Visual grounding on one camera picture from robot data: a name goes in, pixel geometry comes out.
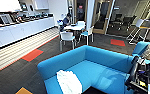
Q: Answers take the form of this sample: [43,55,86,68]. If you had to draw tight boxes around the white shirt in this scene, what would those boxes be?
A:
[55,69,84,94]

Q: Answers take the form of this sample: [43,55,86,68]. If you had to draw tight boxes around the white cafe chair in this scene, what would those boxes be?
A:
[79,25,96,46]
[59,31,77,52]

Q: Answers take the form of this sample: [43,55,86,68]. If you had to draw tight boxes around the white round cafe table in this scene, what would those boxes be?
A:
[63,23,87,32]

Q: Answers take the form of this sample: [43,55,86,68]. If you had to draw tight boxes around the seated person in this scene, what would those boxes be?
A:
[59,13,73,34]

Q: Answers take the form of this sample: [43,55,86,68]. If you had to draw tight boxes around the blue sofa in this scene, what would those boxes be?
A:
[36,41,150,94]

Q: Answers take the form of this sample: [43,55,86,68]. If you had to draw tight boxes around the wood framed glass door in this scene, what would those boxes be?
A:
[74,0,89,23]
[92,0,115,36]

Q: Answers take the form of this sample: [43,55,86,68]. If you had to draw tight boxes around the black office chair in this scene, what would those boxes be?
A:
[111,13,124,30]
[122,15,137,30]

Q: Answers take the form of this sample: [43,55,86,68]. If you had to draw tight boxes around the white lower kitchen cabinets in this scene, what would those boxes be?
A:
[0,16,56,52]

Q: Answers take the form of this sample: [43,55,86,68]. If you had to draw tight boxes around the white kitchen cabinets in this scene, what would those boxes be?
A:
[0,16,56,52]
[0,0,51,14]

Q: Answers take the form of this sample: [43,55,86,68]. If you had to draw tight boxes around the white folding stand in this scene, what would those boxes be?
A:
[126,18,150,46]

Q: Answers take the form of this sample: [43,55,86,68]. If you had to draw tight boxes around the black built-in microwave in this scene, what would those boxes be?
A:
[18,2,29,12]

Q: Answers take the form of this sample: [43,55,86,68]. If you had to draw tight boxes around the black framed counter screen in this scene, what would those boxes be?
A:
[0,12,13,25]

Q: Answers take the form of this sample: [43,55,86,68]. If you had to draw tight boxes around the white upper kitchen cabinets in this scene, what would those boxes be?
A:
[0,0,51,14]

